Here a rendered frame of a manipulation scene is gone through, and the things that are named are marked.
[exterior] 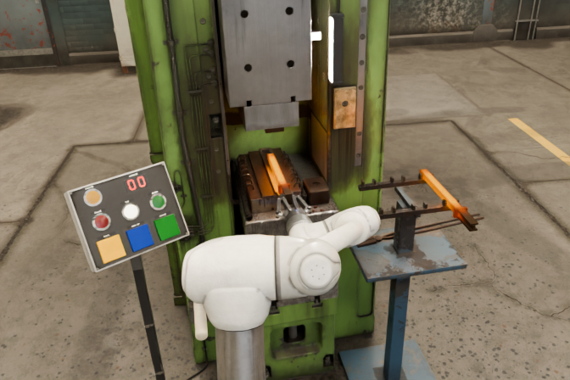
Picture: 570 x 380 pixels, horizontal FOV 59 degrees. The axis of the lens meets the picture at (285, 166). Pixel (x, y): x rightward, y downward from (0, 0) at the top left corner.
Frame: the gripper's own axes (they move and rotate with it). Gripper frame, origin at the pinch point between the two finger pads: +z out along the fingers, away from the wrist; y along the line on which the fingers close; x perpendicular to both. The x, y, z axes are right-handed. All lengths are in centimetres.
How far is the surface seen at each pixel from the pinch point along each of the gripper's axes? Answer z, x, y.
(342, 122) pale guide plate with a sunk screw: 21.7, 16.7, 28.0
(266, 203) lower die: 9.3, -8.7, -6.3
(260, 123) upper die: 9.8, 25.2, -6.7
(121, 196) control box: -4, 10, -57
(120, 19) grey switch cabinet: 558, -38, -113
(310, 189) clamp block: 11.5, -6.4, 11.8
